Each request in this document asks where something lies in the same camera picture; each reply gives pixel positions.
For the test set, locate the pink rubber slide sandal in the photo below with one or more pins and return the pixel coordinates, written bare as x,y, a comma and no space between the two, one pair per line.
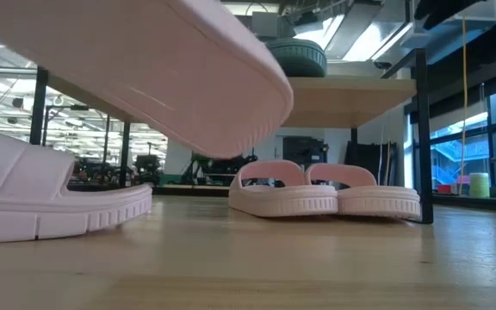
144,64
37,215
282,202
381,204

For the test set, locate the dark workshop machinery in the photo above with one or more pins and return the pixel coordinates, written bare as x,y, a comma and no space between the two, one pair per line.
101,170

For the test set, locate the wooden shelf with black legs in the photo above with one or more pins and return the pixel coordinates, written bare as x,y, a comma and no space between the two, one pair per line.
351,101

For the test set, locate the small red box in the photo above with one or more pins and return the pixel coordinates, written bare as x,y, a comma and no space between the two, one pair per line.
444,188

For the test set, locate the green cup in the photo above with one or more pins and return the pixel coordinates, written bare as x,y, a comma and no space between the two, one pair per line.
479,185

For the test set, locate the black cabinet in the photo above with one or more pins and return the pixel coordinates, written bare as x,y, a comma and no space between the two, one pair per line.
304,150

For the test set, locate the green rubber slide sandal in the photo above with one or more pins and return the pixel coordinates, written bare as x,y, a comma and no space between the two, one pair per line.
299,58

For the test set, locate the small green plant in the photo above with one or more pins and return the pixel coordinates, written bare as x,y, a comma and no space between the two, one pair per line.
198,163

